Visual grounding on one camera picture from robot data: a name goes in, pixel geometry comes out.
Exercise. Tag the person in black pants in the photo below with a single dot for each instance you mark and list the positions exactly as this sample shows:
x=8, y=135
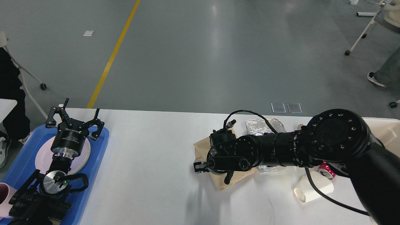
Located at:
x=16, y=123

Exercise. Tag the pink plate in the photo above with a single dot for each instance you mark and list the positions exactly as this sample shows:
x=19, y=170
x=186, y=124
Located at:
x=44, y=157

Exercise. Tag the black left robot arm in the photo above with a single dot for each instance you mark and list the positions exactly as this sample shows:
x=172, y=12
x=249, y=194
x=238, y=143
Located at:
x=41, y=200

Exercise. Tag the clear floor plate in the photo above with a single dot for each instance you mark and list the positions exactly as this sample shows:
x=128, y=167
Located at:
x=294, y=107
x=278, y=107

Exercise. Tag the aluminium foil tray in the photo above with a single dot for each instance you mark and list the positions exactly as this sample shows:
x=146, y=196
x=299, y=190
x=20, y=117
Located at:
x=259, y=127

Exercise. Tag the right clear floor plate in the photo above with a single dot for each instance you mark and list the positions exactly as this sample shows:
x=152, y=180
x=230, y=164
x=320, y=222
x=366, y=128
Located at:
x=294, y=107

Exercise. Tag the white paper on floor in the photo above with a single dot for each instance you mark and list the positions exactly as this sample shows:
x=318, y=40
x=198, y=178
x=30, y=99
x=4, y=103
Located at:
x=88, y=33

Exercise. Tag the lying white paper cup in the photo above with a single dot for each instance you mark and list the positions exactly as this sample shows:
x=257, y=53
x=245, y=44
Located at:
x=305, y=192

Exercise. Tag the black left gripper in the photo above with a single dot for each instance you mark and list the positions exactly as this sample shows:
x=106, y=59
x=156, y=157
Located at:
x=69, y=141

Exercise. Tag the white side table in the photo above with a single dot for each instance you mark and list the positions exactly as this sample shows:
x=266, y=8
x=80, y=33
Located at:
x=6, y=106

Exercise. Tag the white wheeled chair right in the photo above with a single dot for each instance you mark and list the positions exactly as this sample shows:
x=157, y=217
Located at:
x=387, y=17

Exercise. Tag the pink ribbed mug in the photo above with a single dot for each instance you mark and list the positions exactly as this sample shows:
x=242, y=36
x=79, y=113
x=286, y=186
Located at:
x=6, y=193

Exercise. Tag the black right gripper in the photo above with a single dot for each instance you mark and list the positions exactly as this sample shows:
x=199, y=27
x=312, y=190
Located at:
x=202, y=167

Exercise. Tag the white plastic bin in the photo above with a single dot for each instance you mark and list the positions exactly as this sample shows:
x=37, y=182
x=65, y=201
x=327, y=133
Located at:
x=386, y=130

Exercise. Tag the left clear floor plate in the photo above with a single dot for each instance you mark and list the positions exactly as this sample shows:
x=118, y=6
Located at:
x=278, y=107

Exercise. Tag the small brown paper bag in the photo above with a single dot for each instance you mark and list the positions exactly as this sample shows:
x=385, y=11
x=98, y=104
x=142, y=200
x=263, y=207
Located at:
x=201, y=150

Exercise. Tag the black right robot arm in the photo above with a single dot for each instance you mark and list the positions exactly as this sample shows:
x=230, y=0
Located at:
x=337, y=136

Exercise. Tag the person in blue jeans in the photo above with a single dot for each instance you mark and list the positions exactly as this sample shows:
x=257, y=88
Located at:
x=389, y=73

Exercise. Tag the red crumpled wrapper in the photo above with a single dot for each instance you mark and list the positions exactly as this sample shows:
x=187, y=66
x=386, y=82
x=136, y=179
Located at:
x=325, y=170

